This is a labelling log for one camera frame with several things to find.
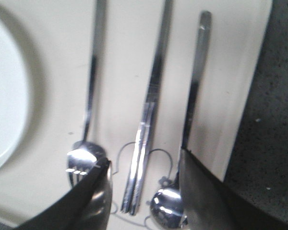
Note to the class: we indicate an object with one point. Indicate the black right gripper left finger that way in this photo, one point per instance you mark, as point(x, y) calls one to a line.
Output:
point(63, 214)

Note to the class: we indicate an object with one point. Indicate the silver metal chopstick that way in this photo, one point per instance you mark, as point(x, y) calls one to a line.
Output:
point(150, 100)
point(144, 172)

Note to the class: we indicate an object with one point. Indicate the silver metal spoon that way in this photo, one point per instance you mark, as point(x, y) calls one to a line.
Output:
point(166, 206)

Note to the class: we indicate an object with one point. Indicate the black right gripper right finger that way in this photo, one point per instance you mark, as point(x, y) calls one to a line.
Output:
point(210, 205)

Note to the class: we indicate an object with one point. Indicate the cream rabbit serving tray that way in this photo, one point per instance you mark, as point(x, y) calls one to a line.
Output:
point(54, 36)

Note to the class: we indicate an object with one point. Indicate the white round plate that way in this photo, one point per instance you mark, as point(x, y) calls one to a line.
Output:
point(14, 94)

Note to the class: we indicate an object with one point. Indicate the silver metal fork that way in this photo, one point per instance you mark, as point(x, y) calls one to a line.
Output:
point(84, 154)

